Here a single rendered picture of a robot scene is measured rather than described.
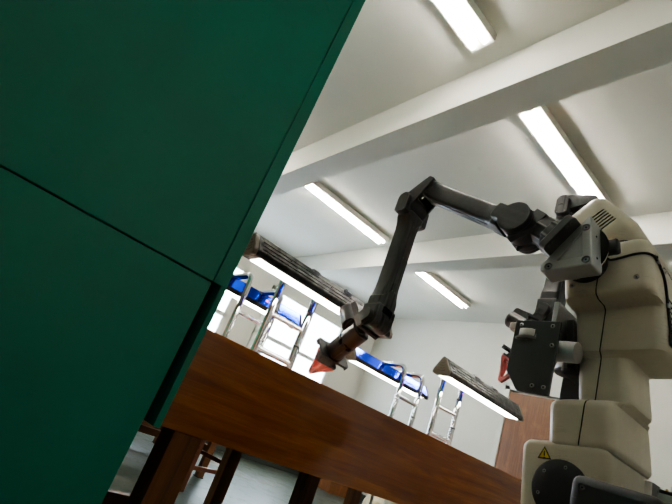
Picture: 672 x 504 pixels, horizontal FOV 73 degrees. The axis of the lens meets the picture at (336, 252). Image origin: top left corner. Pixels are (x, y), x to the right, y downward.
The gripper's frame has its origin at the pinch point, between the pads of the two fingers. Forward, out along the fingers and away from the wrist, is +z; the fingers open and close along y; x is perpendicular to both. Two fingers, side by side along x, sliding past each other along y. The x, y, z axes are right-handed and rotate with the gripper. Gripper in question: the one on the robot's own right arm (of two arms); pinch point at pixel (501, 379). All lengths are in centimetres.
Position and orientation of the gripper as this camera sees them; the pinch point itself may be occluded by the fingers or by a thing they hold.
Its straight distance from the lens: 150.0
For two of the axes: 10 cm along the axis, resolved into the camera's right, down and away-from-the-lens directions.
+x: 4.0, 3.2, -8.6
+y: -7.0, -5.0, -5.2
